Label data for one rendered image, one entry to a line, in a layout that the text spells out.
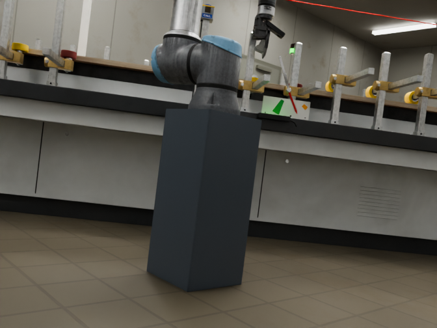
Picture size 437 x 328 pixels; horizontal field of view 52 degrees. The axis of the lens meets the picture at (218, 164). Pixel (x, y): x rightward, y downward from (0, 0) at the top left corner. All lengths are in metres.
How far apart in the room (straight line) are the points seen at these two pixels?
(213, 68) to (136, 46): 4.85
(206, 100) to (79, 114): 1.02
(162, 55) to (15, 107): 1.03
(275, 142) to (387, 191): 0.83
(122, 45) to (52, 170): 3.84
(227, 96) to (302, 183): 1.24
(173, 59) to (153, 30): 4.91
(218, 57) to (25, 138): 1.43
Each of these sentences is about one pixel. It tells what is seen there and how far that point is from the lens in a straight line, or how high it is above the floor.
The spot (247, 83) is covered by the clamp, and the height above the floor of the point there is 0.85.
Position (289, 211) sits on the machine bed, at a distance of 2.68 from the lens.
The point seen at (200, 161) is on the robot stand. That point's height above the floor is 0.43.
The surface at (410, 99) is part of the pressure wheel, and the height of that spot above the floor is 0.92.
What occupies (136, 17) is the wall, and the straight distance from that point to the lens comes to 6.45.
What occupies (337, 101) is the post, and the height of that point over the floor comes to 0.82.
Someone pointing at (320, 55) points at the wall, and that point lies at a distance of 9.28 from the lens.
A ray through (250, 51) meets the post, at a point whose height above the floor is 1.02.
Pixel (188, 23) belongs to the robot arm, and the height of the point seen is 0.92.
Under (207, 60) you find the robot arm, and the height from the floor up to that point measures 0.78.
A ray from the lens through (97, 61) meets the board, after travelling 2.58.
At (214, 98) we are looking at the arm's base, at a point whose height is 0.65.
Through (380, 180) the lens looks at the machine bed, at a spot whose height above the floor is 0.42.
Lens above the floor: 0.45
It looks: 1 degrees down
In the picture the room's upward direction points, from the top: 7 degrees clockwise
